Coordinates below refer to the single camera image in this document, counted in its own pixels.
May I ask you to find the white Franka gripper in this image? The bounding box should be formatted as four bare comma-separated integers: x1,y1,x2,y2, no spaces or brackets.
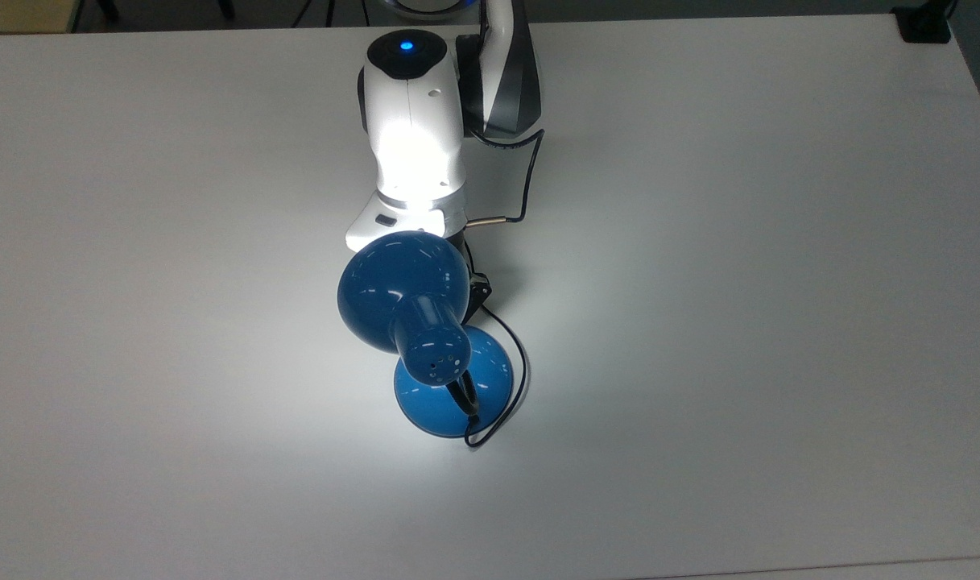
345,192,492,323

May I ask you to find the blue gooseneck desk lamp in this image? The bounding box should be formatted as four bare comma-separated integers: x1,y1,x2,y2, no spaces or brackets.
337,230,515,439

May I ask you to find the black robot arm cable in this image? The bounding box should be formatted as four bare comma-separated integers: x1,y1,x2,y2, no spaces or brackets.
464,127,548,229

